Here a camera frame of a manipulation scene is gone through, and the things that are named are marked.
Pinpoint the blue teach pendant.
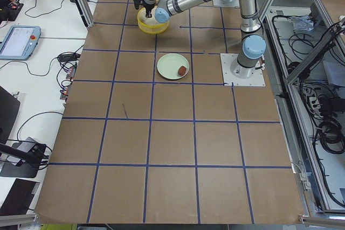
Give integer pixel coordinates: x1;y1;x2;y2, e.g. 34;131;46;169
1;25;41;61

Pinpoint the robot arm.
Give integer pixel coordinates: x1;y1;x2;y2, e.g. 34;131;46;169
133;0;266;79

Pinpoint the yellow bottom steamer layer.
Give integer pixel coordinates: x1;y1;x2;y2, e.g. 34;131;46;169
137;7;169;34

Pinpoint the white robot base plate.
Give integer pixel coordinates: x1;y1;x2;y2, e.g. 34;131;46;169
220;53;266;87

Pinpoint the light green plate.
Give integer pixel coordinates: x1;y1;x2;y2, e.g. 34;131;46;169
157;53;190;80

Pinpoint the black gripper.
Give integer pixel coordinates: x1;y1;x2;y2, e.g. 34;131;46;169
133;0;153;17

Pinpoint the black monitor stand base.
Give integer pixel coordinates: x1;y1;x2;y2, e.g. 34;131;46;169
1;137;49;178

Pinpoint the brown bun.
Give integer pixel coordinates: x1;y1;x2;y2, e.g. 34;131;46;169
177;66;187;76

